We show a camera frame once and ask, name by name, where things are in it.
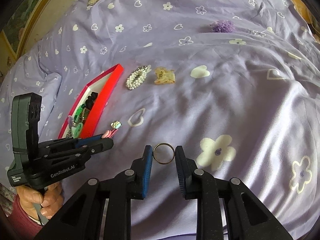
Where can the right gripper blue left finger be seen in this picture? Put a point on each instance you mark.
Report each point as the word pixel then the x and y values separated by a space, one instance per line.
pixel 142 168

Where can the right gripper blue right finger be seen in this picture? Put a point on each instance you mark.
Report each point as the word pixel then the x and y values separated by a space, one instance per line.
pixel 185 171

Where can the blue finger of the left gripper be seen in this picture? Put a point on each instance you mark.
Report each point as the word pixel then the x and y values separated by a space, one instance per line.
pixel 99 146
pixel 87 141

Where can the pink hair clip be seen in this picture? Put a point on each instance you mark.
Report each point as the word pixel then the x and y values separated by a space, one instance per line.
pixel 112 131

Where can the purple bow hair clip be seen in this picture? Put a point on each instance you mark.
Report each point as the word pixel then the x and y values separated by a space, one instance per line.
pixel 70 121

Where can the black fabric scrunchie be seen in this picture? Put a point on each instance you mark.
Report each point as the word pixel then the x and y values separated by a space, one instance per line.
pixel 90 100

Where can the person's left forearm red sleeve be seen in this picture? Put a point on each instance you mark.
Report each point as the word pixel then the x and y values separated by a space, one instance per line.
pixel 22 224

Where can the person's left hand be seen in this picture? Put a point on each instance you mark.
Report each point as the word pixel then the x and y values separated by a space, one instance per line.
pixel 51 201

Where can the red shallow cardboard box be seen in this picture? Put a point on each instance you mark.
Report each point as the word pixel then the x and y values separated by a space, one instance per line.
pixel 104 85

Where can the yellow translucent hair claw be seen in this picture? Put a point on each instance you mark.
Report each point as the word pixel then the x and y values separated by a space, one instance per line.
pixel 164 76

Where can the purple floral duvet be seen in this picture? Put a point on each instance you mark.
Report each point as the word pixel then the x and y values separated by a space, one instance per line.
pixel 245 102

